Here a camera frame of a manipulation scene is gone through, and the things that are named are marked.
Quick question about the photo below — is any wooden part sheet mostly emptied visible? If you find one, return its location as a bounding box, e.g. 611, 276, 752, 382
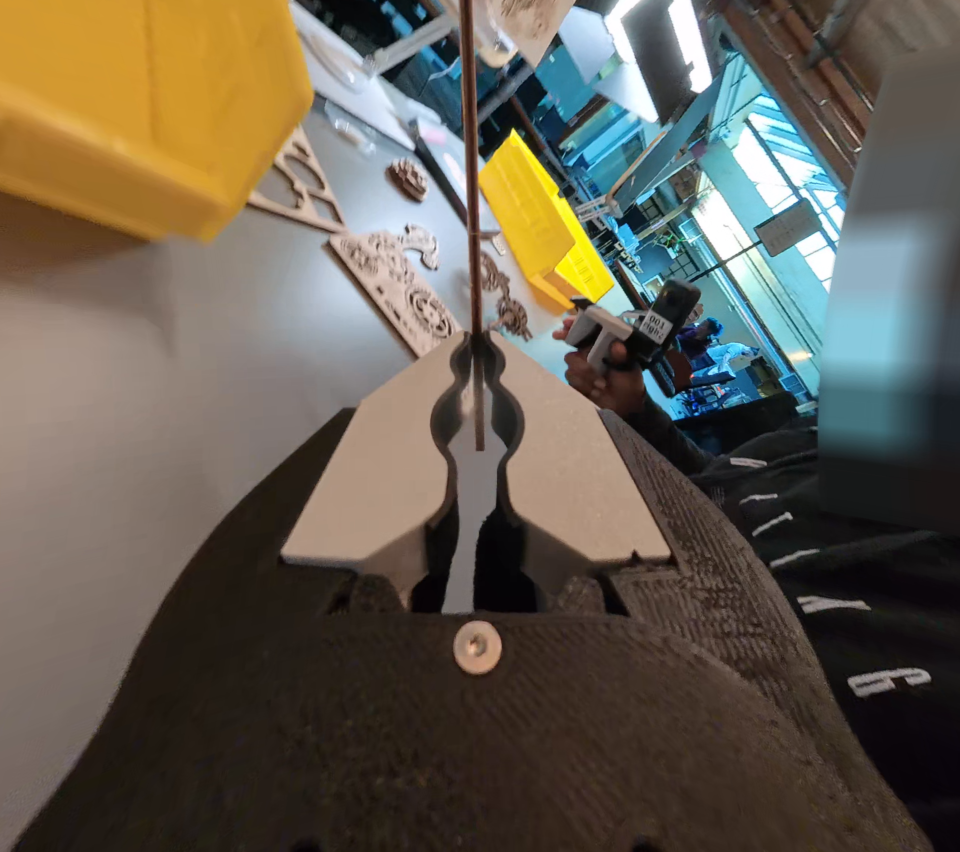
456, 0, 489, 452

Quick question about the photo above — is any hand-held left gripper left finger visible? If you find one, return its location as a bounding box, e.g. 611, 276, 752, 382
281, 329, 477, 613

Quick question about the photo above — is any round wooden gear assembly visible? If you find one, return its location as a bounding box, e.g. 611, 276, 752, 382
386, 158, 430, 202

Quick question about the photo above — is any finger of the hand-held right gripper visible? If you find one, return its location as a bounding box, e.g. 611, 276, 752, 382
566, 305, 640, 371

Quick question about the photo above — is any yellow lattice bin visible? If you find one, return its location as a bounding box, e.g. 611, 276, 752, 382
478, 128, 616, 309

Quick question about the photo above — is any person's right hand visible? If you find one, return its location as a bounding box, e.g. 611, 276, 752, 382
552, 327, 650, 418

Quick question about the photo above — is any person's right forearm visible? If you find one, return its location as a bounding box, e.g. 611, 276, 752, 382
622, 395, 759, 486

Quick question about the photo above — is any wooden gear piece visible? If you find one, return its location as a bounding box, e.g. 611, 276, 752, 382
491, 293, 535, 343

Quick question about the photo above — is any small clear plastic bag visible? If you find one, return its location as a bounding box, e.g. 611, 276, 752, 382
326, 102, 376, 152

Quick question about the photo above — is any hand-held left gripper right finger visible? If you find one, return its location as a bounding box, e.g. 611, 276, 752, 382
480, 331, 672, 613

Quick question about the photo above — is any person's black hoodie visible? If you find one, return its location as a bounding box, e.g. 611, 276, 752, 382
675, 417, 960, 852

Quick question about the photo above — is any wooden part sheet with gears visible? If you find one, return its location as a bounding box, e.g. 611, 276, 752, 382
327, 230, 462, 358

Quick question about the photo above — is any ornate wooden clock frame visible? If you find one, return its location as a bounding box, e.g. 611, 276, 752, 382
403, 222, 513, 298

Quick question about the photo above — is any yellow plastic bin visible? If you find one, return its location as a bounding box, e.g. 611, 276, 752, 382
0, 0, 315, 244

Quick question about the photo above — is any wooden sheet with round holes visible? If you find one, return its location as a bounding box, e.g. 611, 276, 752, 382
247, 125, 348, 235

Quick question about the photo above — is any rectangular wall sign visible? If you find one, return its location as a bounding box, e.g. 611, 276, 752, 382
753, 198, 819, 257

